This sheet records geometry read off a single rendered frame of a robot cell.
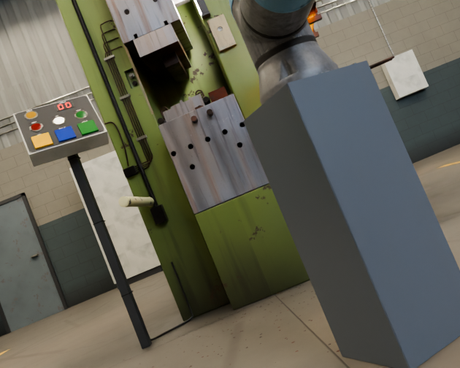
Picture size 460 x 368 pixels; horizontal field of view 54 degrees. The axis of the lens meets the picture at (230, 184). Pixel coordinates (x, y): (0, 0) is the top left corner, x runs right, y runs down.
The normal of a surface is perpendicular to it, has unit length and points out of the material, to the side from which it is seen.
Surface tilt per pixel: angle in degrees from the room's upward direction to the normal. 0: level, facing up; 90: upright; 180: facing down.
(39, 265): 90
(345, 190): 90
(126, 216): 90
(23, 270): 90
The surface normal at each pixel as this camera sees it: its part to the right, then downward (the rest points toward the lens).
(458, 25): 0.06, -0.09
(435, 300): 0.36, -0.22
